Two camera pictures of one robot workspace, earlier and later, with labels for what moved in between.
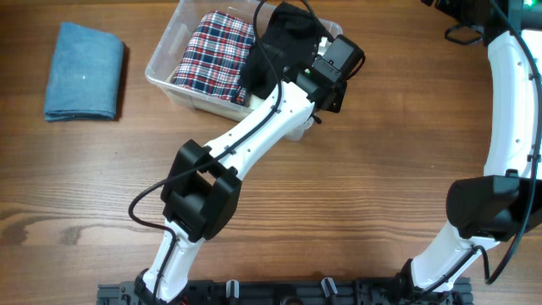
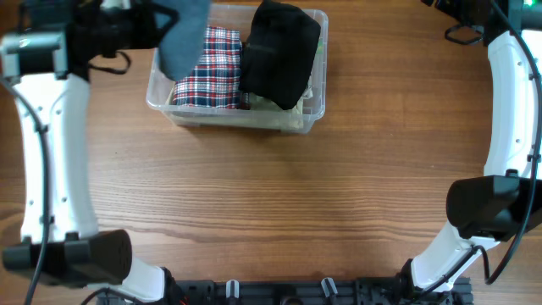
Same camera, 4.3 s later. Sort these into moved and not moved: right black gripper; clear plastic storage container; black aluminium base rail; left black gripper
Moved: left black gripper; clear plastic storage container
Not moved: right black gripper; black aluminium base rail
